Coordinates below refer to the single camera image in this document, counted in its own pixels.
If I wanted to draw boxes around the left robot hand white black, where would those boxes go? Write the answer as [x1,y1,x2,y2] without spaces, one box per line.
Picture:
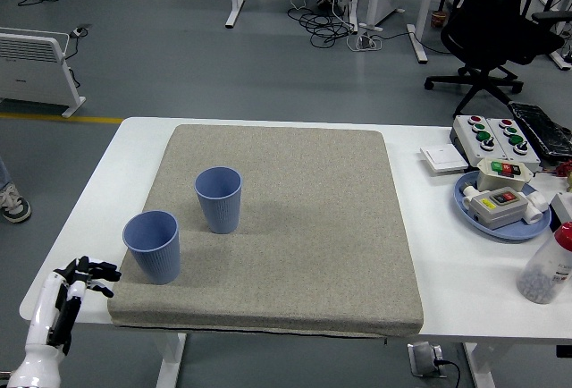
[6,256,122,388]

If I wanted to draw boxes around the blue ribbed plastic cup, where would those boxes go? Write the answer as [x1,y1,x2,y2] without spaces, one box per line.
[122,210,181,285]
[194,166,244,234]

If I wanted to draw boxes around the person's shoe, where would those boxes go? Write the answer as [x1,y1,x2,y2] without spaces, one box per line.
[0,181,33,224]

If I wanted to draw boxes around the white table leg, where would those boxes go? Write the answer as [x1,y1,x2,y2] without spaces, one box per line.
[155,332,188,388]
[463,342,497,388]

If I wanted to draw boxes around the person's leg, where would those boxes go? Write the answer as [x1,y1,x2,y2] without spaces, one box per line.
[0,155,13,192]

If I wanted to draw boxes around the grey-brown fabric mat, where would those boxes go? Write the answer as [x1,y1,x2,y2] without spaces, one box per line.
[106,123,425,340]

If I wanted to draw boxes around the white power strip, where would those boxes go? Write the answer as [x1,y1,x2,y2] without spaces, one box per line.
[356,33,382,53]

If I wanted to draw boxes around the white four-button control box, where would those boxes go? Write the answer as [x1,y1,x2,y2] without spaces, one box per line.
[485,117,543,173]
[450,114,500,164]

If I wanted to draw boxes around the blue round plate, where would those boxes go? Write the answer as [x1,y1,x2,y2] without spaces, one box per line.
[453,170,553,241]

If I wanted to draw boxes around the clear bottle with red cap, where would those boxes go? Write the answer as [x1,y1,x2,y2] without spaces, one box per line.
[517,221,572,306]

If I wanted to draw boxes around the black office chair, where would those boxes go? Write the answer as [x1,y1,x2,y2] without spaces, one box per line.
[423,0,569,117]

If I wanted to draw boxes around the black wrapped keyboard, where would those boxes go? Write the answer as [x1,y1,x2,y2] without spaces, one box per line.
[507,100,572,160]

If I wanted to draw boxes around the small white box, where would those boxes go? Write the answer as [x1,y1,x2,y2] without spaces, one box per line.
[549,190,572,233]

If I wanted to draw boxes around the white panel heater with handle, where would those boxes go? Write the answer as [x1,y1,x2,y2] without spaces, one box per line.
[0,27,87,119]

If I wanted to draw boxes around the black floor cable bundle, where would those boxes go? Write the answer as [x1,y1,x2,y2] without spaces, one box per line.
[285,5,358,48]

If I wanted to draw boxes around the white wall switch plate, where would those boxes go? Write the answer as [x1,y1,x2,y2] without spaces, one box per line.
[419,143,469,175]

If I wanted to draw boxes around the grey push-button switch box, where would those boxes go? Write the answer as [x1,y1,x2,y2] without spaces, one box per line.
[461,185,550,231]

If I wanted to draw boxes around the white three-button switch box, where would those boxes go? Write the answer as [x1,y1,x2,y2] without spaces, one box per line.
[475,158,535,193]

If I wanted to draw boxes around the red yellow wire bundle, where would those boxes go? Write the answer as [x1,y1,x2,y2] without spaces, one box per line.
[543,160,572,192]

